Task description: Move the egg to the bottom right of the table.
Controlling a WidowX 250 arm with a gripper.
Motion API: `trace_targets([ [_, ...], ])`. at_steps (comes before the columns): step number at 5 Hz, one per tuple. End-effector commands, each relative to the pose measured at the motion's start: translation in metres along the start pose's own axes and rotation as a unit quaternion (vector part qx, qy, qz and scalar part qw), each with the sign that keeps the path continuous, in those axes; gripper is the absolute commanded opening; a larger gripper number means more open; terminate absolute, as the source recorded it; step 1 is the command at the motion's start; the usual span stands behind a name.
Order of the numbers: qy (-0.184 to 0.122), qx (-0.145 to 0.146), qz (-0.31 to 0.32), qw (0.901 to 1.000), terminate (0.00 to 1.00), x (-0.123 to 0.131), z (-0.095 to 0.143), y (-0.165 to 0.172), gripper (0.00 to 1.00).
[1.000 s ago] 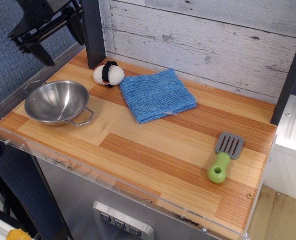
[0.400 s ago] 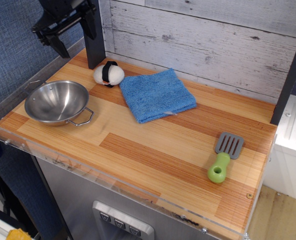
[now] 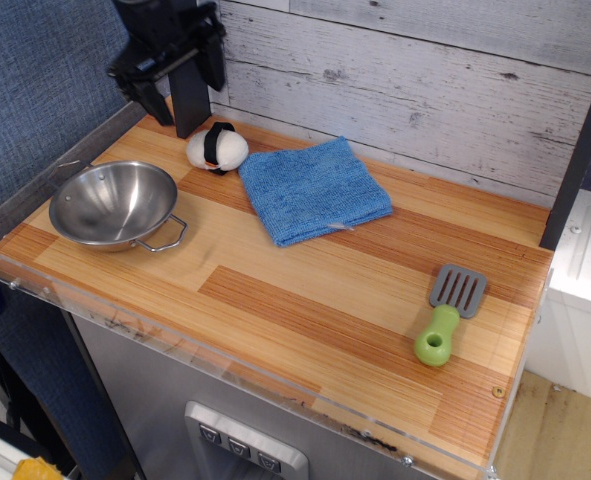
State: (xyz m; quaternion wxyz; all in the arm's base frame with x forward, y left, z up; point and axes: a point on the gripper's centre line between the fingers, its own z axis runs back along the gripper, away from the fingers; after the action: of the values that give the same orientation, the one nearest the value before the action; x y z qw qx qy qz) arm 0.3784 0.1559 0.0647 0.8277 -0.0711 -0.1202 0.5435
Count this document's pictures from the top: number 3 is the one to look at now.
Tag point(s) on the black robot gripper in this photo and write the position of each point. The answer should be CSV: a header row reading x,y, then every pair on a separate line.
x,y
156,43

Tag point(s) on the white plush egg black band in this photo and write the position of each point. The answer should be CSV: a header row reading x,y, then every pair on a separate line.
x,y
219,150

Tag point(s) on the blue folded cloth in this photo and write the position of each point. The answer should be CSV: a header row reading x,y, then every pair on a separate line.
x,y
300,195

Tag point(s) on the silver dispenser button panel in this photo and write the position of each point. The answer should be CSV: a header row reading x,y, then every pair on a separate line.
x,y
226,448

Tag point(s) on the clear acrylic front guard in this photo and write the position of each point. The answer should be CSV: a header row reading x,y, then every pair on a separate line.
x,y
292,370

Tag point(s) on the white ridged side cabinet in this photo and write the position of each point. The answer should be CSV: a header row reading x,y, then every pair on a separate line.
x,y
560,346

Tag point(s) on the dark grey left post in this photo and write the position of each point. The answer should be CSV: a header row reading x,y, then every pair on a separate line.
x,y
189,92

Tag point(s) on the dark grey post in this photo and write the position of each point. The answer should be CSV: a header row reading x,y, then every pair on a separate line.
x,y
569,188
189,92

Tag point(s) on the stainless steel bowl with handles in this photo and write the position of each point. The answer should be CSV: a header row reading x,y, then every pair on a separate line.
x,y
116,206

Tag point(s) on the grey spatula green handle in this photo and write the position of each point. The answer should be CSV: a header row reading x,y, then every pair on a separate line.
x,y
456,295

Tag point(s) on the dark grey right post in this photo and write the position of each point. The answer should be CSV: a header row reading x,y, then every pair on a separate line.
x,y
569,188

